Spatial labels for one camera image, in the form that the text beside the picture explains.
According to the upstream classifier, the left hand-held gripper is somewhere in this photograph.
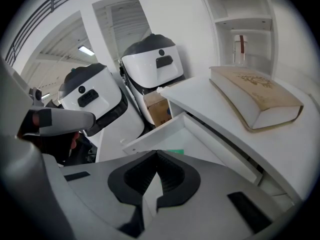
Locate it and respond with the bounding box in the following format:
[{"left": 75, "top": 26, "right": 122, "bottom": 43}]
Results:
[{"left": 17, "top": 87, "right": 97, "bottom": 138}]

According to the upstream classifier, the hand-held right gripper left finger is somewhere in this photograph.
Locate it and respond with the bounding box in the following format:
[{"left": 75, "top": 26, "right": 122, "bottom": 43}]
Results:
[{"left": 59, "top": 149, "right": 159, "bottom": 238}]

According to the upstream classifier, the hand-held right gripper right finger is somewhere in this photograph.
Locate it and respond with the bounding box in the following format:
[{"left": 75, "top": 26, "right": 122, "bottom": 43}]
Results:
[{"left": 144, "top": 149, "right": 286, "bottom": 240}]

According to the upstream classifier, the small green packet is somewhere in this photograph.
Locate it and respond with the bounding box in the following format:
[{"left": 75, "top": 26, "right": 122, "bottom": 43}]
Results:
[{"left": 165, "top": 148, "right": 185, "bottom": 156}]

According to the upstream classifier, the white desk drawer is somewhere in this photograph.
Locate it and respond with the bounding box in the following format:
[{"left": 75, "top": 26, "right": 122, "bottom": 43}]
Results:
[{"left": 122, "top": 111, "right": 264, "bottom": 185}]

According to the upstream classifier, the white and black delivery robot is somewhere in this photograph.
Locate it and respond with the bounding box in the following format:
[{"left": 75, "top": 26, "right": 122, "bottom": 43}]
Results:
[
  {"left": 58, "top": 63, "right": 146, "bottom": 145},
  {"left": 119, "top": 33, "right": 186, "bottom": 125}
]

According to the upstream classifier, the long ceiling light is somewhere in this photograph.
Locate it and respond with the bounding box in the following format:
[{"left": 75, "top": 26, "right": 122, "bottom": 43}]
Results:
[{"left": 77, "top": 45, "right": 96, "bottom": 57}]

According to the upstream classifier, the white desk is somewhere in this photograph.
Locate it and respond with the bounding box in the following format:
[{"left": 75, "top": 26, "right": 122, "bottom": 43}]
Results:
[{"left": 159, "top": 74, "right": 320, "bottom": 203}]

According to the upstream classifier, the brown cardboard box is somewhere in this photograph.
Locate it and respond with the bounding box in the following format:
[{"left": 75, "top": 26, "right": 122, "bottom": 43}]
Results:
[{"left": 142, "top": 91, "right": 174, "bottom": 128}]

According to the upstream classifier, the black metal railing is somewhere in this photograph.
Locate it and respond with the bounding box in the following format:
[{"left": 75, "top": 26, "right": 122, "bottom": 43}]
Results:
[{"left": 4, "top": 0, "right": 106, "bottom": 68}]

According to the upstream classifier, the tan hardcover book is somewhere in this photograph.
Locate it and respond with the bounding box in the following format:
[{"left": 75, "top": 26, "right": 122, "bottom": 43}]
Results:
[{"left": 209, "top": 65, "right": 305, "bottom": 133}]

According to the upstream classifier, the clear bottle with brown band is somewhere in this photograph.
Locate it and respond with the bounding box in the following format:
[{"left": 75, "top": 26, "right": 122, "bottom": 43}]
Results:
[{"left": 233, "top": 34, "right": 249, "bottom": 67}]

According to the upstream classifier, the white shelf cabinet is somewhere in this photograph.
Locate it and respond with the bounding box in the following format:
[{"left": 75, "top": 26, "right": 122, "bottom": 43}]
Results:
[{"left": 194, "top": 0, "right": 320, "bottom": 98}]

